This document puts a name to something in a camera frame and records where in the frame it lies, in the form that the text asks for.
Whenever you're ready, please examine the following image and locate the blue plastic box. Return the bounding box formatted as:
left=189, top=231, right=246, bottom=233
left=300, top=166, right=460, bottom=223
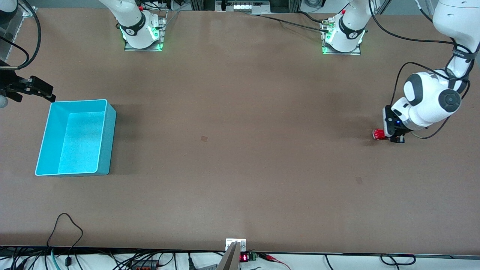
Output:
left=35, top=99, right=117, bottom=177

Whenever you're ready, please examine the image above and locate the red clip lead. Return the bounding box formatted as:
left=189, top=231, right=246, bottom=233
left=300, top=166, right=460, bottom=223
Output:
left=259, top=253, right=291, bottom=270

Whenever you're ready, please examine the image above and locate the white lit device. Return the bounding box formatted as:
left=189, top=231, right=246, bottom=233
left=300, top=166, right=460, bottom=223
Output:
left=232, top=2, right=271, bottom=12

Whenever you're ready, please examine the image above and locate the black orange power strip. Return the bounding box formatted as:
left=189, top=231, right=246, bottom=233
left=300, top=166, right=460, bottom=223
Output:
left=129, top=259, right=160, bottom=270

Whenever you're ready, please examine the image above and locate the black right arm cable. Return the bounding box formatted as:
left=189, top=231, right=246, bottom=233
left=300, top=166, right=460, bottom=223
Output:
left=0, top=37, right=30, bottom=71
left=18, top=0, right=41, bottom=70

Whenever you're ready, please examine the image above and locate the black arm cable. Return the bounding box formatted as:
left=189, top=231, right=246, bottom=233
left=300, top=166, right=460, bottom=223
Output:
left=18, top=0, right=41, bottom=70
left=369, top=0, right=473, bottom=140
left=0, top=37, right=30, bottom=71

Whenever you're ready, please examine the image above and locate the grey aluminium frame post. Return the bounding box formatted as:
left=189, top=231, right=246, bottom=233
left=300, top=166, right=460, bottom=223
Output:
left=0, top=14, right=24, bottom=63

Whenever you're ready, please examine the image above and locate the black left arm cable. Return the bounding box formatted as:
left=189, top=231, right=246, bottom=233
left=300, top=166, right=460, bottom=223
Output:
left=369, top=0, right=473, bottom=140

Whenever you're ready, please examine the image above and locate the black coiled cable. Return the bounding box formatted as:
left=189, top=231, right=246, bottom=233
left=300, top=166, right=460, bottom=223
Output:
left=380, top=254, right=417, bottom=266

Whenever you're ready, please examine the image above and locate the black cable across table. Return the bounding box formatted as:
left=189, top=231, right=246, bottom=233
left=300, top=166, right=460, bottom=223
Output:
left=244, top=11, right=332, bottom=33

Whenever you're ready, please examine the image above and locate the aluminium extrusion frame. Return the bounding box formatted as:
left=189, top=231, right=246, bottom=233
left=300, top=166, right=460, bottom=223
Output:
left=189, top=0, right=302, bottom=14

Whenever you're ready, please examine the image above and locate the thin black looped cable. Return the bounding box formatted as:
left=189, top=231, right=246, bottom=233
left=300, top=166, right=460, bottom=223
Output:
left=47, top=213, right=84, bottom=267

